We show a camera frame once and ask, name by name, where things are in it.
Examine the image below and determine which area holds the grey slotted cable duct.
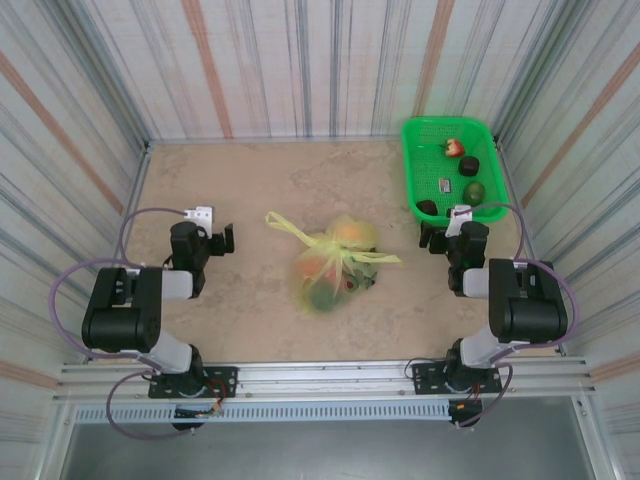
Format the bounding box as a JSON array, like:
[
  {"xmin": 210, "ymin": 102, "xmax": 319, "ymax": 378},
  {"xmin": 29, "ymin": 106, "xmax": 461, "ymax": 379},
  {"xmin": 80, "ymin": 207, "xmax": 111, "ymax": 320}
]
[{"xmin": 73, "ymin": 402, "xmax": 454, "ymax": 424}]

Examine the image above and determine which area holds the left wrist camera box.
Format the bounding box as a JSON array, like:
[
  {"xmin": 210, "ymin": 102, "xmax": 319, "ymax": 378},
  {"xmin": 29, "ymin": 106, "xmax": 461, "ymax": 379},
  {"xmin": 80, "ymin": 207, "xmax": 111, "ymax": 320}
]
[{"xmin": 183, "ymin": 204, "xmax": 217, "ymax": 237}]

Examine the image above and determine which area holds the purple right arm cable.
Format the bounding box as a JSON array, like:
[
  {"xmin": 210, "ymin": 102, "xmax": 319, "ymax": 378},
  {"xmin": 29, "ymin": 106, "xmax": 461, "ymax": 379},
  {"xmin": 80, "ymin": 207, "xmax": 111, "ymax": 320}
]
[{"xmin": 457, "ymin": 202, "xmax": 580, "ymax": 430}]

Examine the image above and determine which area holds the black electronics module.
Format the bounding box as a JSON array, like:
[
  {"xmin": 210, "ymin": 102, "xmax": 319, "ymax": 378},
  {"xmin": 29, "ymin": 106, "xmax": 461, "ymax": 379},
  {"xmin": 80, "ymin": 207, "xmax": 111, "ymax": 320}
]
[
  {"xmin": 171, "ymin": 405, "xmax": 224, "ymax": 432},
  {"xmin": 447, "ymin": 399, "xmax": 484, "ymax": 430}
]

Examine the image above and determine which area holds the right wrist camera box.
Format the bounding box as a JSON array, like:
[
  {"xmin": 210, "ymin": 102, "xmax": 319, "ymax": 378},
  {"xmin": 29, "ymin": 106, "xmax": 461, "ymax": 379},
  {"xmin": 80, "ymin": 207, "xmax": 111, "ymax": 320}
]
[{"xmin": 447, "ymin": 204, "xmax": 475, "ymax": 237}]

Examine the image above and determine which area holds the dark green fake avocado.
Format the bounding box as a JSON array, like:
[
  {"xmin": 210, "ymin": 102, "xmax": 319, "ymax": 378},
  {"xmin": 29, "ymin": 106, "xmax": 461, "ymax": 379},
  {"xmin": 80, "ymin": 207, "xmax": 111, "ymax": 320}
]
[{"xmin": 308, "ymin": 287, "xmax": 337, "ymax": 312}]

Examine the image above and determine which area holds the fake orange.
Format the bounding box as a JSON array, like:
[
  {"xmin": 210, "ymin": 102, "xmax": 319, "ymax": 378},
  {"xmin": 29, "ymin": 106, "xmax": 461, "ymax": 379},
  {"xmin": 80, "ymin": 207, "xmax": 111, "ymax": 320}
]
[{"xmin": 333, "ymin": 223, "xmax": 367, "ymax": 247}]

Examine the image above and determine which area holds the aluminium mounting rail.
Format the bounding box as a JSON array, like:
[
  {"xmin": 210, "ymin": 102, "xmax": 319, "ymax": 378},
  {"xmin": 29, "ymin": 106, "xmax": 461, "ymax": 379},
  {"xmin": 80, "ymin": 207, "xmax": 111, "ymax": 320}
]
[{"xmin": 52, "ymin": 357, "xmax": 599, "ymax": 401}]

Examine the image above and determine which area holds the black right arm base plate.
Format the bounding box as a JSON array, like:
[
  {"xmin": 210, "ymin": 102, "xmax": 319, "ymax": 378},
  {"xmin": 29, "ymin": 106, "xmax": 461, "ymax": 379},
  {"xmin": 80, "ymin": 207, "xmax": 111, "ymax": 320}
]
[{"xmin": 410, "ymin": 362, "xmax": 503, "ymax": 396}]

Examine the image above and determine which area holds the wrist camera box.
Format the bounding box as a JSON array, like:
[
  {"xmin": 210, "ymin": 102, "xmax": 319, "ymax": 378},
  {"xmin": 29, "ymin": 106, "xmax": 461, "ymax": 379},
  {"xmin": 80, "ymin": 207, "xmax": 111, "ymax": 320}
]
[
  {"xmin": 183, "ymin": 204, "xmax": 217, "ymax": 237},
  {"xmin": 447, "ymin": 204, "xmax": 475, "ymax": 237}
]

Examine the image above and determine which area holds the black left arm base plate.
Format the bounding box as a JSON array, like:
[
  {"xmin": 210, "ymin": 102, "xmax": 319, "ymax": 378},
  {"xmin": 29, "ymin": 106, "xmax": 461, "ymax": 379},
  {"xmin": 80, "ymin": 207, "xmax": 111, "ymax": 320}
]
[{"xmin": 148, "ymin": 366, "xmax": 239, "ymax": 400}]

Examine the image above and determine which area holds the yellow printed plastic bag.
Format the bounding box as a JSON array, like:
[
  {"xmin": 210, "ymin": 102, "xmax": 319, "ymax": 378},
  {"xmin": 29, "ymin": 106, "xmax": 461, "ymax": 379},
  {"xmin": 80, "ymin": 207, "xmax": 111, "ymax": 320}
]
[{"xmin": 264, "ymin": 210, "xmax": 405, "ymax": 316}]

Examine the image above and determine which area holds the green fake lime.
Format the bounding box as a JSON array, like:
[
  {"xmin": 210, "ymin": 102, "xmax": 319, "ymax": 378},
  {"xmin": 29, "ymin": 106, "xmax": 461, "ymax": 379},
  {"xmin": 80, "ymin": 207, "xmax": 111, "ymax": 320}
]
[{"xmin": 462, "ymin": 180, "xmax": 487, "ymax": 205}]

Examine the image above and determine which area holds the green plastic basket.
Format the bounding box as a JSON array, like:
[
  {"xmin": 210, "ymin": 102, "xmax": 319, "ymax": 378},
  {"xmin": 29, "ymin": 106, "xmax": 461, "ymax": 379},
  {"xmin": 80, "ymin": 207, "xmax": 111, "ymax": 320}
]
[{"xmin": 401, "ymin": 116, "xmax": 511, "ymax": 225}]

